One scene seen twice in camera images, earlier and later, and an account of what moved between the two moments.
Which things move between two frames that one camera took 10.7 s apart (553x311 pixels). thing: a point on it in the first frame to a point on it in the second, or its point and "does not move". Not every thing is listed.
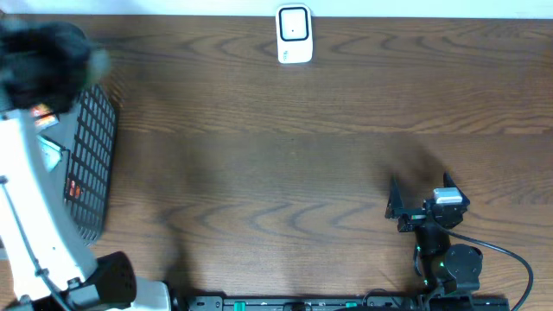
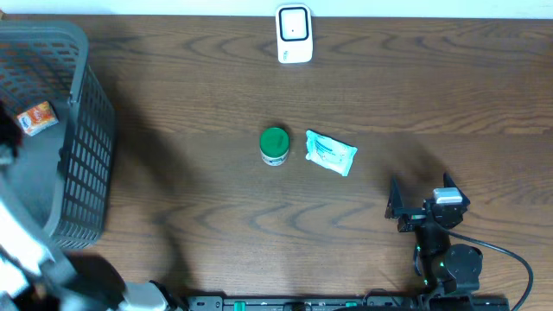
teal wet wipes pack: [51, 151] to [330, 153]
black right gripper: [395, 205] does not move
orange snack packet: [44, 117] does not move
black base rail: [341, 303] does not move
